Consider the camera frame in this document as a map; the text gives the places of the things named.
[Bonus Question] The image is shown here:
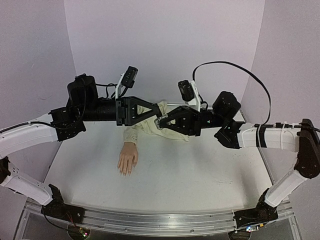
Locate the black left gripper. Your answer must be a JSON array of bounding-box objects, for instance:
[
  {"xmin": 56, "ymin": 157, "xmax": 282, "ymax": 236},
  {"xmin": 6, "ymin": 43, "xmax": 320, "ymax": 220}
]
[{"xmin": 80, "ymin": 96, "xmax": 162, "ymax": 126}]

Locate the clear glitter nail polish bottle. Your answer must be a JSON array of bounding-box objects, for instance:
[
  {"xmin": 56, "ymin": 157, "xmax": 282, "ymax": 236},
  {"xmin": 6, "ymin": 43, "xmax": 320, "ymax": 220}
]
[{"xmin": 154, "ymin": 114, "xmax": 168, "ymax": 130}]

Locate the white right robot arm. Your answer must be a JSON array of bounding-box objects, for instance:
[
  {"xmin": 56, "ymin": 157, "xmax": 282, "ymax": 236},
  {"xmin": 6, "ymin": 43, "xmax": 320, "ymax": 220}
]
[{"xmin": 155, "ymin": 91, "xmax": 320, "ymax": 210}]

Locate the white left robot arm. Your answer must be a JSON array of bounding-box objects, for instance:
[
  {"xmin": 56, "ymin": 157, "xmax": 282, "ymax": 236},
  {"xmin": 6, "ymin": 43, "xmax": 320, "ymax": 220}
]
[{"xmin": 0, "ymin": 74, "xmax": 161, "ymax": 219}]

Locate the cream cloth garment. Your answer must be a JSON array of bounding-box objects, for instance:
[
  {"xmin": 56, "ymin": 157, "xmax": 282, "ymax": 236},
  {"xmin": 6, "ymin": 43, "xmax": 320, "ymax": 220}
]
[{"xmin": 123, "ymin": 115, "xmax": 190, "ymax": 145}]

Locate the mannequin hand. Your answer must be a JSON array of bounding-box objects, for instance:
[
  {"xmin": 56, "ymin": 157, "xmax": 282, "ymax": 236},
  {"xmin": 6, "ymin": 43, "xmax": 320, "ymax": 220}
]
[{"xmin": 117, "ymin": 142, "xmax": 139, "ymax": 176}]

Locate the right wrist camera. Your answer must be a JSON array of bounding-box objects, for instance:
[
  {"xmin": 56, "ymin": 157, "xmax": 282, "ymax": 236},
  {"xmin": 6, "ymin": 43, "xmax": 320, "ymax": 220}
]
[{"xmin": 178, "ymin": 80, "xmax": 202, "ymax": 112}]

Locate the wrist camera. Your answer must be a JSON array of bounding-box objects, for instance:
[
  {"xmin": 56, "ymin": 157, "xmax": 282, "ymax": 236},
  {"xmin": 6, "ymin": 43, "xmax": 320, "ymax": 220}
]
[
  {"xmin": 178, "ymin": 80, "xmax": 202, "ymax": 112},
  {"xmin": 115, "ymin": 66, "xmax": 138, "ymax": 99}
]

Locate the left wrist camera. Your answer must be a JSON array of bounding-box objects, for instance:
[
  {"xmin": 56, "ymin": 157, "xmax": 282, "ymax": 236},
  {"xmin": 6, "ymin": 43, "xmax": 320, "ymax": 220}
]
[{"xmin": 115, "ymin": 66, "xmax": 138, "ymax": 99}]

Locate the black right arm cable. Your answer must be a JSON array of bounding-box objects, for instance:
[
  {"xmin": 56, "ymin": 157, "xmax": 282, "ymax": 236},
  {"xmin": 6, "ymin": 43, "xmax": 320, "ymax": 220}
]
[{"xmin": 191, "ymin": 60, "xmax": 272, "ymax": 126}]

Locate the aluminium front rail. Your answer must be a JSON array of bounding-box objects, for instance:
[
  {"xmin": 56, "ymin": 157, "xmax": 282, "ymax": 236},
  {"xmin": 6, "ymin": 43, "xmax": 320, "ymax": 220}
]
[{"xmin": 14, "ymin": 199, "xmax": 302, "ymax": 240}]

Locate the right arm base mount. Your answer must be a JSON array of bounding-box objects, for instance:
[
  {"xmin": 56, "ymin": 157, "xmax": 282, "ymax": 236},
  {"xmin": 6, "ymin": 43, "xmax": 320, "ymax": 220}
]
[{"xmin": 233, "ymin": 190, "xmax": 279, "ymax": 229}]

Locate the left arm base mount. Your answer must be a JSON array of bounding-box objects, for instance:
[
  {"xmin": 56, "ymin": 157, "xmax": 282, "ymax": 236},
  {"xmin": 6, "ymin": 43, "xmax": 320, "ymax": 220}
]
[{"xmin": 41, "ymin": 184, "xmax": 85, "ymax": 224}]

